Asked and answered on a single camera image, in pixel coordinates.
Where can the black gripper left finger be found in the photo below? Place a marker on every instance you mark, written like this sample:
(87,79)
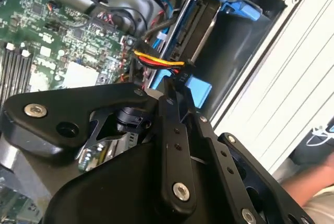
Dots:
(78,104)

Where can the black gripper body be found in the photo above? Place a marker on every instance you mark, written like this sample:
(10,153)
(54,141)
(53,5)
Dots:
(112,195)

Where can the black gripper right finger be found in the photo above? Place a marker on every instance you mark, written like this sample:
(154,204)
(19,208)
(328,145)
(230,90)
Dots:
(221,161)

